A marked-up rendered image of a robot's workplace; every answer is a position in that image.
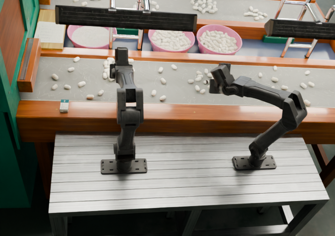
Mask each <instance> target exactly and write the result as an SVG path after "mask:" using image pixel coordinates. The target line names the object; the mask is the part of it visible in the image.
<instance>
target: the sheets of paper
mask: <svg viewBox="0 0 335 236"><path fill-rule="evenodd" d="M64 26H65V25H62V24H55V22H44V21H39V22H38V23H37V29H36V32H35V36H34V38H40V42H52V43H63V35H64Z"/></svg>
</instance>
